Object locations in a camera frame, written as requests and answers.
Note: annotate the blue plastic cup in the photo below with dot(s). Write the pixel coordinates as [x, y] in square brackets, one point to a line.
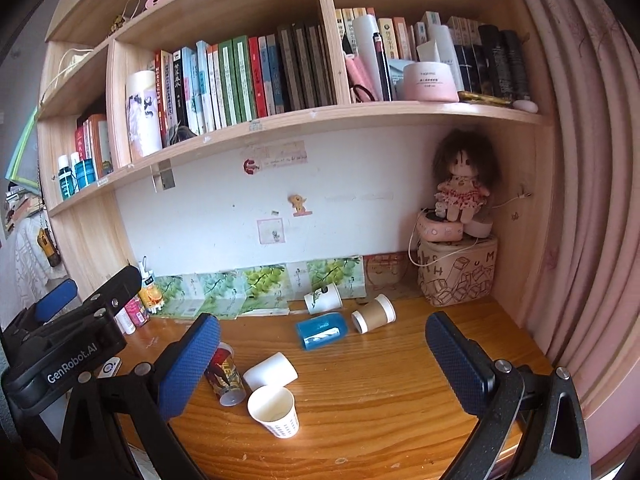
[321, 331]

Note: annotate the row of dark-spined books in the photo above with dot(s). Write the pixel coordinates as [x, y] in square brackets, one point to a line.
[480, 55]

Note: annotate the pink cream jar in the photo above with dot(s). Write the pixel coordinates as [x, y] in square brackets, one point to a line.
[430, 82]

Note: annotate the small white bottle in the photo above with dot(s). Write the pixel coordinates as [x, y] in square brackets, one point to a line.
[125, 321]

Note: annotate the green framed board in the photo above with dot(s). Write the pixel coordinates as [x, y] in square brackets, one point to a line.
[22, 155]

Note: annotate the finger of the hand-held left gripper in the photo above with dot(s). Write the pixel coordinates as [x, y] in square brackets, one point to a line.
[117, 285]
[56, 301]

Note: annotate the pink curtain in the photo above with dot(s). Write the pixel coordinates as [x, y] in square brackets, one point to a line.
[585, 160]

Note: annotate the pink square wall sticker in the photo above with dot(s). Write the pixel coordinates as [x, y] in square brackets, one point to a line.
[270, 232]

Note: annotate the pink flat device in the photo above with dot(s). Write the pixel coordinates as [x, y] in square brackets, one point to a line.
[440, 227]

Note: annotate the white squeeze tube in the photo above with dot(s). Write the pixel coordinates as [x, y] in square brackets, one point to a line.
[442, 52]

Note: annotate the row of green-spined books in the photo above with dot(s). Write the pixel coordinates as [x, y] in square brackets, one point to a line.
[240, 80]

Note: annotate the pink tape roll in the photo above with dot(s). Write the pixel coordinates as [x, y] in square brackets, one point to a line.
[155, 1]

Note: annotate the metal shelf bracket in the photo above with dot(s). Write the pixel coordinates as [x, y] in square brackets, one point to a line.
[164, 176]

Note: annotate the red printed paper cup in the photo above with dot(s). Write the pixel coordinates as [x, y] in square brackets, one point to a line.
[227, 375]

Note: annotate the pale paper strip sticker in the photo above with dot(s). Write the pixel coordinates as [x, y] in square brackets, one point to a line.
[280, 155]

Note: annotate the plain white paper cup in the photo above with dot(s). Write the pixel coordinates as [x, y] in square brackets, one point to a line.
[270, 371]

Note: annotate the yellow printed bottle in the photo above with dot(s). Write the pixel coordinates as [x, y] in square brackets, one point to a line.
[151, 294]

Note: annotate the orange figure wall sticker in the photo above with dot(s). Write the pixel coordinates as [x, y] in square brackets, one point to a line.
[298, 204]

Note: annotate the dark folded cloth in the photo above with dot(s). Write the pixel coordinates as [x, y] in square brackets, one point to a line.
[180, 136]

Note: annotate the wooden bookshelf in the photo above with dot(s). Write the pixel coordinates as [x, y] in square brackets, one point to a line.
[310, 115]

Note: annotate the white patterned paper cup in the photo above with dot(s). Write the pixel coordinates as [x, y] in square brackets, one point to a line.
[273, 412]

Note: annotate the row of red-spined books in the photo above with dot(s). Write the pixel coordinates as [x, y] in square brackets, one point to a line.
[95, 142]

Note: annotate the brown-haired cloth doll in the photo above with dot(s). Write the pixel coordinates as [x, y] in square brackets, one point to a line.
[462, 180]

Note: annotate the pink tube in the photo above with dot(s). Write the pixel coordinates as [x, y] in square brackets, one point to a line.
[136, 311]

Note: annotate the row of green leaf booklets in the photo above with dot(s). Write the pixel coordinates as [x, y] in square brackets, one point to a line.
[262, 282]

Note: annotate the white printed cylinder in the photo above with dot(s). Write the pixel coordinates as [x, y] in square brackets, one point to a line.
[143, 112]

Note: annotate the teal white-capped bottle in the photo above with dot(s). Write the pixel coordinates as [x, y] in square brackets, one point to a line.
[85, 172]
[65, 179]

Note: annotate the beige printed storage box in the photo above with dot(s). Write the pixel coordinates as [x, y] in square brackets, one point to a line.
[457, 272]

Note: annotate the gold patterned case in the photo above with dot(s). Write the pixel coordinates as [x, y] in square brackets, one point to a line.
[485, 97]

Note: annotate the yellow hanging charm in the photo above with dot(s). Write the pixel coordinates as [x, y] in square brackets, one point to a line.
[48, 249]

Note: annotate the white green-print paper cup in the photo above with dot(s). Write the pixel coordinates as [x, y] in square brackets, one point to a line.
[324, 299]

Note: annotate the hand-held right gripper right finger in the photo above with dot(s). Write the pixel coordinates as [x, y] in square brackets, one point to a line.
[455, 360]

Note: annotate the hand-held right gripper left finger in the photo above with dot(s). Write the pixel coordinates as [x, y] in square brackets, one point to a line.
[187, 367]

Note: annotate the red round wall sticker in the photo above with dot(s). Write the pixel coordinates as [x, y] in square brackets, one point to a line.
[249, 166]

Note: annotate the pale pink pebble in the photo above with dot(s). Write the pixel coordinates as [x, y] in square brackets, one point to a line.
[525, 105]

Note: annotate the brown paper cup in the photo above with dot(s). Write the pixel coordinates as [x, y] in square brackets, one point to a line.
[375, 314]

